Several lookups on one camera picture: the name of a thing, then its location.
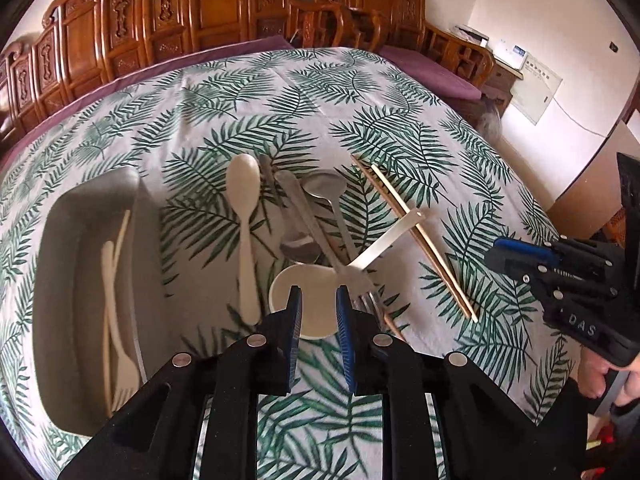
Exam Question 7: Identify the wooden side table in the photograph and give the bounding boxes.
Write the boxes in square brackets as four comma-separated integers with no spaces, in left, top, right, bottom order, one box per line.
[481,59,524,113]

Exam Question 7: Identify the metal spoon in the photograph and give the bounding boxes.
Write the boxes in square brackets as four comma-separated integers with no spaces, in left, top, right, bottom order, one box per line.
[258,154,322,266]
[303,170,362,263]

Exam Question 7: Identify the cream plastic fork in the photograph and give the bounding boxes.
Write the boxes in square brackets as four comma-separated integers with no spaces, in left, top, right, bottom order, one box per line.
[101,241,142,413]

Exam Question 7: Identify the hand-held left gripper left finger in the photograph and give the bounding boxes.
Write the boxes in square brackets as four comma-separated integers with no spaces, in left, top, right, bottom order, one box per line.
[57,285,304,480]

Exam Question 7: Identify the grey fluffy object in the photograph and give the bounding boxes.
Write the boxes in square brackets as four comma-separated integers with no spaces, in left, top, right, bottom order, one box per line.
[474,104,507,137]

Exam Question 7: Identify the white ceramic soup spoon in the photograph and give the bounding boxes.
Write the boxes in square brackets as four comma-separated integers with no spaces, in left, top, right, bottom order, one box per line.
[268,209,427,339]

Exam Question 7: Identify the white box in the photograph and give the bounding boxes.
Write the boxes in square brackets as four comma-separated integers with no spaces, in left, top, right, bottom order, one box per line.
[494,41,529,69]

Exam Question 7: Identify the person's right hand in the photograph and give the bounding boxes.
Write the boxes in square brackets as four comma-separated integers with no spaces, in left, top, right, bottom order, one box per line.
[577,344,617,401]

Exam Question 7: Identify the light wooden chopstick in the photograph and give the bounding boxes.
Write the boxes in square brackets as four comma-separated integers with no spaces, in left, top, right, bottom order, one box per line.
[370,162,480,323]

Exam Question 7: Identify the white wall panel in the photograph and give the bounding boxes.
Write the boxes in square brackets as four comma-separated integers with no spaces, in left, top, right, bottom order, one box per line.
[510,57,564,127]

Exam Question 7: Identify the metal fork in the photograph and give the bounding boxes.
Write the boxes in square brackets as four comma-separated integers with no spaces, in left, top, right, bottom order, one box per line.
[276,170,383,323]

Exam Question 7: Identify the grey rectangular tray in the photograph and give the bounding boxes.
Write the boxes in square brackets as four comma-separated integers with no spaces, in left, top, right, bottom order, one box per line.
[31,166,166,436]

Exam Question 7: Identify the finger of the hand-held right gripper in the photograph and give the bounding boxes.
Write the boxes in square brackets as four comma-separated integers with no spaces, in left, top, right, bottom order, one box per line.
[494,238,616,267]
[482,249,621,311]

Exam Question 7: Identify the cream plastic spoon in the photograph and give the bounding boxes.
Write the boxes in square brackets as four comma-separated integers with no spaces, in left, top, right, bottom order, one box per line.
[225,153,262,327]

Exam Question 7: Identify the white printer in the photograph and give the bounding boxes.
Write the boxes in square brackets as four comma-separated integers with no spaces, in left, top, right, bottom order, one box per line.
[454,24,491,47]

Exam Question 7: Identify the wooden armchair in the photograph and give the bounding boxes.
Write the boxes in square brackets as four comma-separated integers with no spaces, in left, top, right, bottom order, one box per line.
[287,0,388,53]

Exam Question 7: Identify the long carved wooden bench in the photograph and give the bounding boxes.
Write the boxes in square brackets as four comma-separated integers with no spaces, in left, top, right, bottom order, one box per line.
[0,0,296,148]

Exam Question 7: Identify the purple seat cushion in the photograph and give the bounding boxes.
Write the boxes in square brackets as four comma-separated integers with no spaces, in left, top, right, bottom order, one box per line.
[380,45,483,103]

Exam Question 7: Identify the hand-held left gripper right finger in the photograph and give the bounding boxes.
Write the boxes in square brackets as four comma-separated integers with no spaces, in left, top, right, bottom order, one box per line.
[336,286,586,480]

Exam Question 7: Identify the leaf print tablecloth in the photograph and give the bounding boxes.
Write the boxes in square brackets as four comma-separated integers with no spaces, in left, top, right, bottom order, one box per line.
[0,47,573,480]

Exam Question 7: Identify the cream plastic chopstick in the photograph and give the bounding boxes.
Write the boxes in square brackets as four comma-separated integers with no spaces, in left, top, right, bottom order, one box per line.
[104,209,132,418]

